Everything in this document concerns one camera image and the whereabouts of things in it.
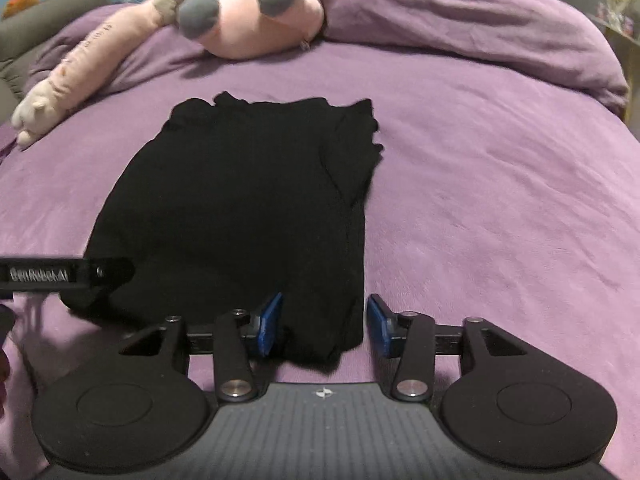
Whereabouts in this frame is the black long-sleeve shirt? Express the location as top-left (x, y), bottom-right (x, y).
top-left (62, 93), bottom-right (382, 367)

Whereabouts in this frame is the paper flower bouquet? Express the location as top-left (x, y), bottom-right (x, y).
top-left (597, 0), bottom-right (636, 37)

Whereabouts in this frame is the grey pillow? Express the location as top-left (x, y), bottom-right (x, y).
top-left (1, 0), bottom-right (111, 122)

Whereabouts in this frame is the purple duvet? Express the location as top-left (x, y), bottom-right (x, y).
top-left (321, 0), bottom-right (628, 112)

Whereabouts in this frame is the pink plush toy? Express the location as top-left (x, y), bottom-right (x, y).
top-left (11, 0), bottom-right (324, 148)

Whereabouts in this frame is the purple bed sheet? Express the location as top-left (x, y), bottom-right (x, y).
top-left (1, 29), bottom-right (639, 479)

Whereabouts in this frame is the orange plush toy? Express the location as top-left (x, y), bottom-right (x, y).
top-left (2, 0), bottom-right (40, 20)

